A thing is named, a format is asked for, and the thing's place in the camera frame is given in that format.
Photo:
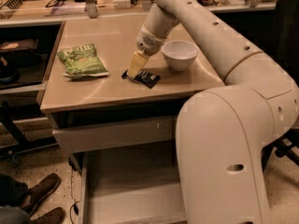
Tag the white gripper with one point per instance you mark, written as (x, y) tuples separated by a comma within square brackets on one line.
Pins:
[(150, 43)]

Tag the dark blue rxbar wrapper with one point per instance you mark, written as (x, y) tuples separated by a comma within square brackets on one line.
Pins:
[(144, 78)]

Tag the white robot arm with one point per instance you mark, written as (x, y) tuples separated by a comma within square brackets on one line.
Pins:
[(221, 132)]

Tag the grey drawer cabinet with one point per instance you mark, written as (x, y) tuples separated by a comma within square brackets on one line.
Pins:
[(96, 100)]

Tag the grey top drawer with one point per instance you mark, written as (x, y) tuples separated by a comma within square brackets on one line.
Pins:
[(116, 134)]

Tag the open grey middle drawer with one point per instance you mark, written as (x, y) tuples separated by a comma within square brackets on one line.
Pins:
[(132, 185)]

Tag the white ceramic bowl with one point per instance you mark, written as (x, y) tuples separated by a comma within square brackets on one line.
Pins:
[(179, 54)]

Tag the green chip bag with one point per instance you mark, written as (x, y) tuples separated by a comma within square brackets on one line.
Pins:
[(82, 61)]

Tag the black office chair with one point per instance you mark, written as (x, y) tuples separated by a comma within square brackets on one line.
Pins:
[(274, 86)]

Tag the brown shoe upper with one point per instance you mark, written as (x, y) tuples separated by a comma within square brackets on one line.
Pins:
[(39, 192)]

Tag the brown shoe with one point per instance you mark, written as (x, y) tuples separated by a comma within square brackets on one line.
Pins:
[(39, 192), (55, 216)]

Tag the brown shoe lower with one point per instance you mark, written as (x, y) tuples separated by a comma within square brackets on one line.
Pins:
[(55, 216)]

